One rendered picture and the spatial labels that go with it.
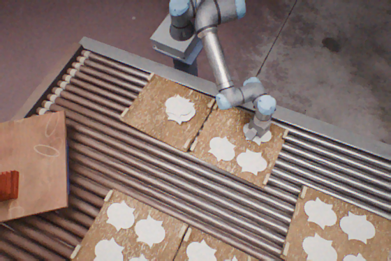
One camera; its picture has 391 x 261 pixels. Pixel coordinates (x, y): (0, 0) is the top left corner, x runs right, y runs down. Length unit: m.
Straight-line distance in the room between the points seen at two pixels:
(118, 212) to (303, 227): 0.85
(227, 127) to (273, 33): 1.87
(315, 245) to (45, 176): 1.25
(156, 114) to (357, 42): 2.37
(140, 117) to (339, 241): 1.13
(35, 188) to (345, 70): 2.72
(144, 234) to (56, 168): 0.52
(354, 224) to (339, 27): 2.37
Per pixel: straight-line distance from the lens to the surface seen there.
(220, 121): 1.58
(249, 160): 1.50
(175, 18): 1.78
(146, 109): 1.66
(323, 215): 1.51
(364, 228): 1.57
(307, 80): 3.00
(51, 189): 1.52
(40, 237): 1.63
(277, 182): 1.52
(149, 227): 1.44
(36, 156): 1.62
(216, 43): 1.34
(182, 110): 1.58
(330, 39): 3.38
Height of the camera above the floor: 2.35
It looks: 65 degrees down
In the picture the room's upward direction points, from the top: 6 degrees counter-clockwise
